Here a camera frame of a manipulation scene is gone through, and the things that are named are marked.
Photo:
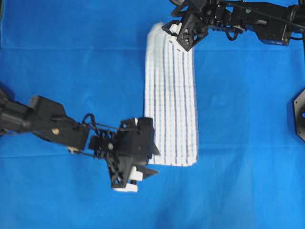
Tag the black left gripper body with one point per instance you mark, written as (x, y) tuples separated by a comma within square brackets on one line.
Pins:
[(124, 150)]

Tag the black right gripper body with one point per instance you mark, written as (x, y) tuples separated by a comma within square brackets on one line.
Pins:
[(189, 31)]

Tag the blue white striped towel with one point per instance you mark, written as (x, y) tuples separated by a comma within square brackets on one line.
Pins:
[(170, 99)]

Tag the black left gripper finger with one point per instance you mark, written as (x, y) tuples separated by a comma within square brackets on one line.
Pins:
[(155, 150), (146, 172)]

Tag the blue table cloth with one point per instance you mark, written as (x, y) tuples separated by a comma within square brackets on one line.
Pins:
[(89, 55)]

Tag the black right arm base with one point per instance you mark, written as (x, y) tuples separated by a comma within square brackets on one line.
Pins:
[(299, 114)]

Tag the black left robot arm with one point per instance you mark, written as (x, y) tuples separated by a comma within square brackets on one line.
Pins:
[(48, 120)]

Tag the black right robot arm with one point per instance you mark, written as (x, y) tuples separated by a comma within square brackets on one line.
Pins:
[(273, 24)]

